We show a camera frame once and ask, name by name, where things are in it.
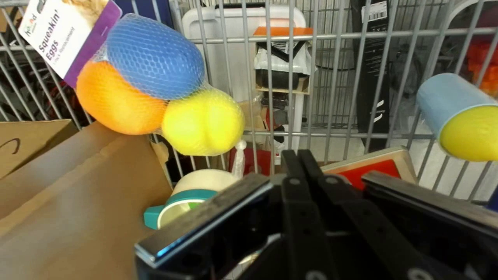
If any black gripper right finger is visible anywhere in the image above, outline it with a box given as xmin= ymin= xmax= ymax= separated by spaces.
xmin=299 ymin=150 xmax=498 ymax=280

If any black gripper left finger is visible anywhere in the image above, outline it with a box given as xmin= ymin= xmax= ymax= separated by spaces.
xmin=134 ymin=150 xmax=333 ymax=280

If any wooden box with red drawers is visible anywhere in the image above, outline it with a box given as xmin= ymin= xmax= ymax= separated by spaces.
xmin=319 ymin=147 xmax=420 ymax=194

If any yellow foam ball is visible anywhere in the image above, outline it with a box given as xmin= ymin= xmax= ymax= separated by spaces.
xmin=160 ymin=86 xmax=247 ymax=159

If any small bottle with yellow cap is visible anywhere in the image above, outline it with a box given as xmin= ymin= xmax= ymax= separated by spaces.
xmin=415 ymin=72 xmax=498 ymax=164

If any brown cardboard box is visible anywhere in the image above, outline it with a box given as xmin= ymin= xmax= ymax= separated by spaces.
xmin=0 ymin=119 xmax=176 ymax=280

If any orange foam ball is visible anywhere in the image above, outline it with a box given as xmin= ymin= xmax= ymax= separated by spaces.
xmin=74 ymin=61 xmax=169 ymax=138

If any white plastic container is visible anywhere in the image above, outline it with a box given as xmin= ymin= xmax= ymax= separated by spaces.
xmin=180 ymin=4 xmax=308 ymax=158

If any black box with white label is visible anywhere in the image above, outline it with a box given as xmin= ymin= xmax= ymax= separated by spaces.
xmin=350 ymin=0 xmax=393 ymax=153

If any orange white package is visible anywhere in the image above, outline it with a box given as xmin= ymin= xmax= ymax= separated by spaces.
xmin=252 ymin=26 xmax=316 ymax=97

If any red orange plastic item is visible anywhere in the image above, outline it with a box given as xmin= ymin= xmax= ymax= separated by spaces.
xmin=465 ymin=40 xmax=498 ymax=100

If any purple white ball label card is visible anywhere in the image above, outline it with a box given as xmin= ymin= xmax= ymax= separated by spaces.
xmin=17 ymin=0 xmax=124 ymax=91

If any white cup with teal handle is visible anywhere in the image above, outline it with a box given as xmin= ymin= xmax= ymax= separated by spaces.
xmin=141 ymin=169 xmax=243 ymax=234

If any metal wire shelf rack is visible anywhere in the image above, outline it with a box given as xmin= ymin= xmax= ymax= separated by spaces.
xmin=0 ymin=0 xmax=498 ymax=204

